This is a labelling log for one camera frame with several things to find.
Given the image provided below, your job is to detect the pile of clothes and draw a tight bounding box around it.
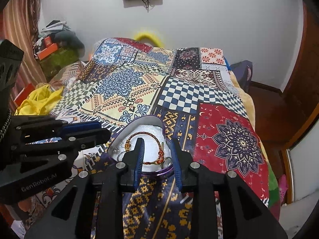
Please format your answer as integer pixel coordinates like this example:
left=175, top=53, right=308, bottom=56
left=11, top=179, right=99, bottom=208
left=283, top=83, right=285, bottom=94
left=33, top=20, right=86, bottom=54

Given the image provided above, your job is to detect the green cloth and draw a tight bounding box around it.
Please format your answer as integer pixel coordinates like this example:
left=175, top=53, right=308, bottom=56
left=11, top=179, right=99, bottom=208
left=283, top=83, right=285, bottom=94
left=267, top=163, right=281, bottom=208

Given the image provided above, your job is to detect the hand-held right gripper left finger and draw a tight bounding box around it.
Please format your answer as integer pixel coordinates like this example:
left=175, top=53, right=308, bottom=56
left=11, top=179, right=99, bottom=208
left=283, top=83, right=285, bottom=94
left=25, top=138, right=145, bottom=239

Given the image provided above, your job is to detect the purple heart-shaped jewelry box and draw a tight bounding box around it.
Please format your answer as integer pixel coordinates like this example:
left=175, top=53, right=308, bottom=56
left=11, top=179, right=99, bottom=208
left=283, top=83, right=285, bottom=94
left=107, top=115, right=175, bottom=178

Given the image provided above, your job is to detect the beige blanket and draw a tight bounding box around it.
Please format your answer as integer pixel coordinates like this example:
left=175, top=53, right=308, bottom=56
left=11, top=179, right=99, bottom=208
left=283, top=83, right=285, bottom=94
left=230, top=71, right=271, bottom=165

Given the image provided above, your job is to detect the red box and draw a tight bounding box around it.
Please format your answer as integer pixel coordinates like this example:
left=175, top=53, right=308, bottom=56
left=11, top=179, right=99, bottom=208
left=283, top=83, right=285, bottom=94
left=13, top=83, right=36, bottom=108

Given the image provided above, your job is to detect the braided brown bracelet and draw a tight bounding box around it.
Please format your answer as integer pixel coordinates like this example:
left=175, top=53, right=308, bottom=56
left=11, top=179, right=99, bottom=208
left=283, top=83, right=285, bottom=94
left=122, top=131, right=173, bottom=167

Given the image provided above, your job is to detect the patchwork printed bedsheet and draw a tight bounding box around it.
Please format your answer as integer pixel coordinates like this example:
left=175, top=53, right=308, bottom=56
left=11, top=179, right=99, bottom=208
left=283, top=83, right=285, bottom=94
left=15, top=37, right=271, bottom=239

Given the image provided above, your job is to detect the yellow cloth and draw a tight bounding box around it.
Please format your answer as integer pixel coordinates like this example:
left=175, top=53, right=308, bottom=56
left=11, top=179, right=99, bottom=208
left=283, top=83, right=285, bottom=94
left=14, top=84, right=66, bottom=117

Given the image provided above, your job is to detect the purple cloth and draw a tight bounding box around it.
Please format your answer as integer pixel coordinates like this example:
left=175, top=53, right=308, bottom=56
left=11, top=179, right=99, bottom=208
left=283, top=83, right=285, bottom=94
left=229, top=60, right=254, bottom=93

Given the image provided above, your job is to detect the silver hoop earring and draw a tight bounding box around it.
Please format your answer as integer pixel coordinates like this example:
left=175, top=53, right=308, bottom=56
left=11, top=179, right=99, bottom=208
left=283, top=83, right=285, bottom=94
left=113, top=147, right=130, bottom=163

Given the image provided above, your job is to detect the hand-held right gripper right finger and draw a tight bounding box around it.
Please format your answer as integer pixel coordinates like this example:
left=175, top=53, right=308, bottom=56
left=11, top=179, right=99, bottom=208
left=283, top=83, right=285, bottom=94
left=171, top=138, right=289, bottom=239

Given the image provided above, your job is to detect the green box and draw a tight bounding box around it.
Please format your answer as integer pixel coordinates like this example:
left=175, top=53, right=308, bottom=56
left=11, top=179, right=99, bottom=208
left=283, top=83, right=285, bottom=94
left=39, top=47, right=81, bottom=78

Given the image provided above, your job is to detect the orange box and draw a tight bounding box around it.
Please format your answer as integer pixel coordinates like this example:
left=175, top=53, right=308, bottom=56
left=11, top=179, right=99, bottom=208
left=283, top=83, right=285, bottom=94
left=37, top=43, right=60, bottom=61

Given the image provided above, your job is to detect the yellow plastic hoop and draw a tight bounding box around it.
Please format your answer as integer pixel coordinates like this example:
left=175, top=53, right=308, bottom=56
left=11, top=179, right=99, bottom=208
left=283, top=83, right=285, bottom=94
left=134, top=30, right=163, bottom=48

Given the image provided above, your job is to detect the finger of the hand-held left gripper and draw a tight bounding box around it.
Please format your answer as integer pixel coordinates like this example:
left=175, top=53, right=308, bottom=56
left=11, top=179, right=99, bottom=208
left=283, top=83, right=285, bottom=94
left=11, top=136, right=97, bottom=174
left=11, top=115, right=111, bottom=145

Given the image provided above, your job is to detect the striped curtain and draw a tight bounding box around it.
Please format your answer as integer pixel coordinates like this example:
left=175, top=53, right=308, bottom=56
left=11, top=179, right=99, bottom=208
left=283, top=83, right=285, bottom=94
left=2, top=0, right=48, bottom=86

